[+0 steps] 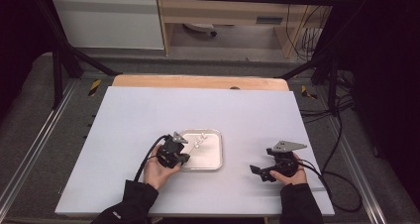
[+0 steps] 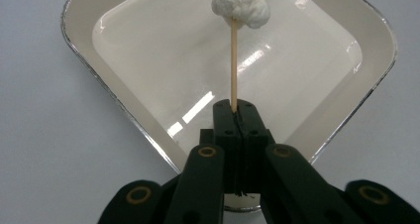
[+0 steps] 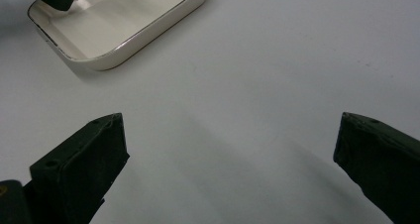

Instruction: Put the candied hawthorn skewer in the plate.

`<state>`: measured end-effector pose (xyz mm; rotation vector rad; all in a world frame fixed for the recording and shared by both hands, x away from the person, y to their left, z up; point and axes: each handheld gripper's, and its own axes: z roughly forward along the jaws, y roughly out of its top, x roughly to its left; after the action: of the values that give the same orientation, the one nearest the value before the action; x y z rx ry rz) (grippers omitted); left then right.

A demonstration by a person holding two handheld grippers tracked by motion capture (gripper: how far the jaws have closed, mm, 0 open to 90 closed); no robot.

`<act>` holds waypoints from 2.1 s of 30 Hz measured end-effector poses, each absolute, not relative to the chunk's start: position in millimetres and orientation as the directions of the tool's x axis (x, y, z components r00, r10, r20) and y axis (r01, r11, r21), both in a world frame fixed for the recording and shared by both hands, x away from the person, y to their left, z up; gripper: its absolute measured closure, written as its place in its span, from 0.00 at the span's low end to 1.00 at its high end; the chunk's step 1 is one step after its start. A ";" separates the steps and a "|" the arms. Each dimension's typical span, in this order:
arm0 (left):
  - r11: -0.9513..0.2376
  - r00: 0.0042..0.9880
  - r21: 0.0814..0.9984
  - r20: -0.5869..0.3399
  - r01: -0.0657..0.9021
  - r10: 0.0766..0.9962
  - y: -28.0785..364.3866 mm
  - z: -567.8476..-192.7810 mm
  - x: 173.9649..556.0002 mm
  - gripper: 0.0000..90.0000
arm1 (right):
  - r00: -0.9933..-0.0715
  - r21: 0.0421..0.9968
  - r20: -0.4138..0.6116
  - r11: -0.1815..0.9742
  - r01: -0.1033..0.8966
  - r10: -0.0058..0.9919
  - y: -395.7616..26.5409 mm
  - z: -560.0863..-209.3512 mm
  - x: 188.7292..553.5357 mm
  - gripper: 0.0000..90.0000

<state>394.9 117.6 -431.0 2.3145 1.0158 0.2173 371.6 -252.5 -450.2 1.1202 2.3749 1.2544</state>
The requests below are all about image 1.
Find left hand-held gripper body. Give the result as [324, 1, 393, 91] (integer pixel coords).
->
[156, 131, 189, 169]

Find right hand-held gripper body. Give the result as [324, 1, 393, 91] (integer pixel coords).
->
[262, 140, 308, 182]

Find white square metal tray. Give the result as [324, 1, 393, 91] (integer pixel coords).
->
[179, 128, 224, 171]

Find person's right hand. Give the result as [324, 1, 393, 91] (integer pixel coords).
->
[269, 152, 308, 186]

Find person's left hand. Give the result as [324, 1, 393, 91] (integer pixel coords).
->
[142, 146, 182, 191]

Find yellow black floor tape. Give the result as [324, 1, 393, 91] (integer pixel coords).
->
[300, 84, 318, 100]
[87, 78, 102, 97]

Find wooden table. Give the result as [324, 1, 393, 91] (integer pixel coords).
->
[111, 73, 290, 92]

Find office chair base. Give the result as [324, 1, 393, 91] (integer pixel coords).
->
[182, 22, 219, 38]

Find white cabinet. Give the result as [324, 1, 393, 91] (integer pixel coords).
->
[51, 0, 165, 51]

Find light wooden desk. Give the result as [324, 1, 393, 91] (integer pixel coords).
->
[155, 0, 333, 58]

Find left hand-held gripper cable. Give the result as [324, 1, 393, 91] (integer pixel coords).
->
[133, 134, 170, 184]

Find hand-held gripper cable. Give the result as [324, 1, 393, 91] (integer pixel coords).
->
[133, 134, 170, 184]
[296, 159, 363, 214]

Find right hand-held gripper cable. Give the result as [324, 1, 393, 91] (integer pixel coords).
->
[296, 159, 363, 214]

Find aluminium floor rail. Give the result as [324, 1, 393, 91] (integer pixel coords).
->
[325, 116, 388, 224]
[0, 79, 79, 212]

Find black floor cables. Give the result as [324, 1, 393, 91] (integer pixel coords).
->
[298, 69, 357, 126]

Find hanging black cables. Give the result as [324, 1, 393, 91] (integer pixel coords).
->
[284, 0, 324, 62]

